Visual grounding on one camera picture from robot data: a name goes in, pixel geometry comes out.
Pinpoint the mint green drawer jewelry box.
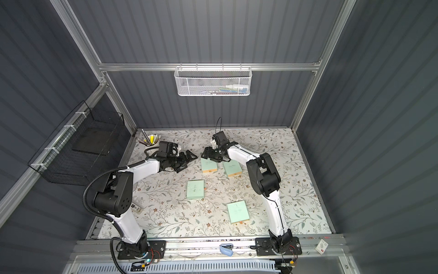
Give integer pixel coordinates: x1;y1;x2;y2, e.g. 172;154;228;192
227;200;250;224
186;180;205;200

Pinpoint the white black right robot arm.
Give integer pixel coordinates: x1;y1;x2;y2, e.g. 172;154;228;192
201;131;302;256

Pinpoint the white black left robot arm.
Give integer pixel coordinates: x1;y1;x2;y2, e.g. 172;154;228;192
82;150;198;262

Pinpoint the white small card box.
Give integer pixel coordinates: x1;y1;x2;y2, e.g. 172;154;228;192
315;239;329;255

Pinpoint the white pen cup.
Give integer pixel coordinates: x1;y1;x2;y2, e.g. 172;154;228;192
137;129;161;147

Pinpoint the blue stapler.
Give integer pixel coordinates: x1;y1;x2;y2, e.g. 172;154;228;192
219;243;234;257

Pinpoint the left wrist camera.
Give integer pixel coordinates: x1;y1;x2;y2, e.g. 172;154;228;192
156;141;179;158

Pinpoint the white wire mesh basket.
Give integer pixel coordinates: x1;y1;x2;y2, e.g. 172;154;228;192
174;67;253;97

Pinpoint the black wire mesh basket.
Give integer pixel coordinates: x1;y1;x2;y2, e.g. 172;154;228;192
27;101;128;186

